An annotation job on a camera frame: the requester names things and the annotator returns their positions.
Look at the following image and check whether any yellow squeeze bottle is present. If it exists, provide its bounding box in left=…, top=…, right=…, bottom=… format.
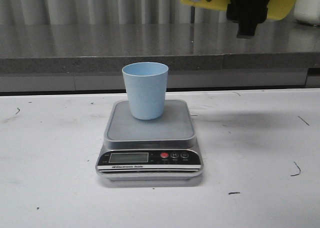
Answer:
left=180, top=0, right=296, bottom=21

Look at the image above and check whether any light blue plastic cup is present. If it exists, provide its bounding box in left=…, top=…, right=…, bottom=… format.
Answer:
left=122, top=62, right=169, bottom=120

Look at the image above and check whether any silver electronic kitchen scale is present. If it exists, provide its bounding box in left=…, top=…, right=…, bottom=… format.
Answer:
left=95, top=99, right=204, bottom=187

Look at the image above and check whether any grey stone counter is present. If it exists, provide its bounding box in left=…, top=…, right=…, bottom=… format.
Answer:
left=0, top=21, right=320, bottom=93

